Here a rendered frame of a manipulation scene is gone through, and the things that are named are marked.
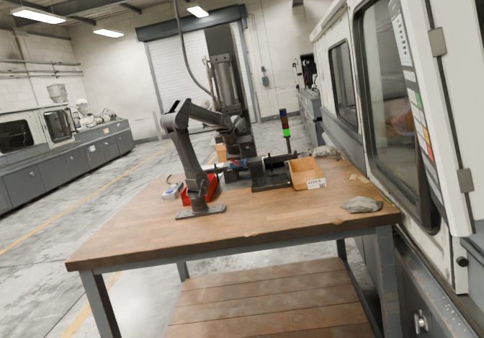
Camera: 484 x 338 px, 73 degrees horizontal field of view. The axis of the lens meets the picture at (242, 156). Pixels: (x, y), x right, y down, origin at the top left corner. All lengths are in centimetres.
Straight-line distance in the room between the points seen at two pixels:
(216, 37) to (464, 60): 130
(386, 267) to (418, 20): 87
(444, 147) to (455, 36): 15
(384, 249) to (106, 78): 1161
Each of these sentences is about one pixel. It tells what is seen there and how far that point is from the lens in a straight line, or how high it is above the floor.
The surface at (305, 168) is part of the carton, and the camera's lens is 161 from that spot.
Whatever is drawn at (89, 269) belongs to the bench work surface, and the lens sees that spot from 133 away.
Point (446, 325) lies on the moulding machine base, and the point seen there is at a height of 69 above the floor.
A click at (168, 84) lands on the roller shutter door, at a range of 1136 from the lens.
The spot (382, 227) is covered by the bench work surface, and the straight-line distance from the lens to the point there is 116.
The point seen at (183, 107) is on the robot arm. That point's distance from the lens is 123.
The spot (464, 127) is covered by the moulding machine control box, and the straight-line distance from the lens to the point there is 56.
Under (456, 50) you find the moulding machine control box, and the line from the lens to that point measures 54.
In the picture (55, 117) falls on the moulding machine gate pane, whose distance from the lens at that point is 785.
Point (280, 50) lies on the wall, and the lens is 1081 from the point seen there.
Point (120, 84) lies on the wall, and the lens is 1207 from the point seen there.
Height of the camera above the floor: 137
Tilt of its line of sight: 12 degrees down
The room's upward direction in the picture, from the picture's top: 11 degrees counter-clockwise
